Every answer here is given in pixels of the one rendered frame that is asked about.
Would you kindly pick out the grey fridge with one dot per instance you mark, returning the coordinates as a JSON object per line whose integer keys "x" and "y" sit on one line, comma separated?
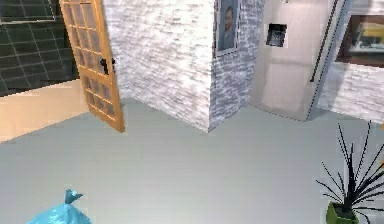
{"x": 293, "y": 60}

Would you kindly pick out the dark wood framed window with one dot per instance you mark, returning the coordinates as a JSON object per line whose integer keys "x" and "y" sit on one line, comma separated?
{"x": 363, "y": 38}

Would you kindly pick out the wooden glazed room door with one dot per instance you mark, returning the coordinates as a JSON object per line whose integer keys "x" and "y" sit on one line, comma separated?
{"x": 95, "y": 83}

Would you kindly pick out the dark spiky house plant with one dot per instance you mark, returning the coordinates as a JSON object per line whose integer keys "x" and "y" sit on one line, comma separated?
{"x": 355, "y": 181}

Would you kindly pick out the green plant pot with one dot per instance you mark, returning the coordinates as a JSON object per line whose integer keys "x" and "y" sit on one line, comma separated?
{"x": 338, "y": 215}

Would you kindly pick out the blue tied garbage bag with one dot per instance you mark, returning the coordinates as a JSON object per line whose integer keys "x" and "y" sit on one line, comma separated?
{"x": 63, "y": 214}

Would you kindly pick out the framed portrait picture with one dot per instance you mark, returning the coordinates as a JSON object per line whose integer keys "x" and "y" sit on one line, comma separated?
{"x": 228, "y": 26}

